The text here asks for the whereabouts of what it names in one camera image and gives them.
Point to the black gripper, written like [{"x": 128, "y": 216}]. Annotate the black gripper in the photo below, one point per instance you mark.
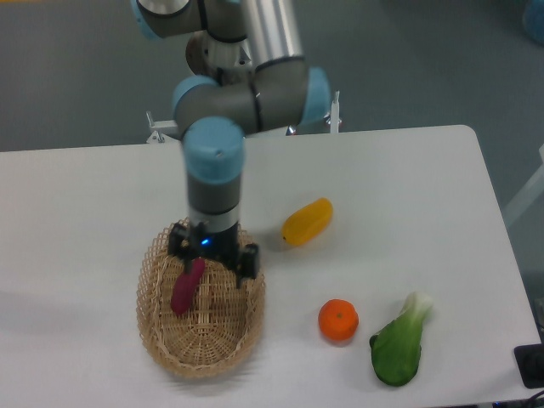
[{"x": 187, "y": 244}]

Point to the purple sweet potato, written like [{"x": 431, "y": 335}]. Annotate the purple sweet potato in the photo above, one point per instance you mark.
[{"x": 185, "y": 286}]

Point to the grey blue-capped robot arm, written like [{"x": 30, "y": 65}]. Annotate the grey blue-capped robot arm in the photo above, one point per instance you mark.
[{"x": 249, "y": 75}]

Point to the woven wicker basket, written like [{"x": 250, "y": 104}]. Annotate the woven wicker basket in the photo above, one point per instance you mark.
[{"x": 219, "y": 330}]

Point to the yellow mango-shaped fruit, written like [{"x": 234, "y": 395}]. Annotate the yellow mango-shaped fruit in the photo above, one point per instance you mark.
[{"x": 307, "y": 222}]

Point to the orange tangerine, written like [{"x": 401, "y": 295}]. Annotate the orange tangerine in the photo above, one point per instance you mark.
[{"x": 338, "y": 320}]

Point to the green bok choy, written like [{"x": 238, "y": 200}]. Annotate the green bok choy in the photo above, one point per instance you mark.
[{"x": 396, "y": 348}]

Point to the white furniture leg right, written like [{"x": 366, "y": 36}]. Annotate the white furniture leg right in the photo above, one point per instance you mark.
[{"x": 526, "y": 196}]

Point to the black device at table edge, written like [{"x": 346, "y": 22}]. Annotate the black device at table edge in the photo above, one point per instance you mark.
[{"x": 529, "y": 360}]

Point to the blue object top right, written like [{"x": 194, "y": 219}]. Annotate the blue object top right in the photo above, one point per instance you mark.
[{"x": 533, "y": 19}]

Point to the white table clamp post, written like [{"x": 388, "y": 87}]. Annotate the white table clamp post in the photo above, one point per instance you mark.
[{"x": 332, "y": 119}]

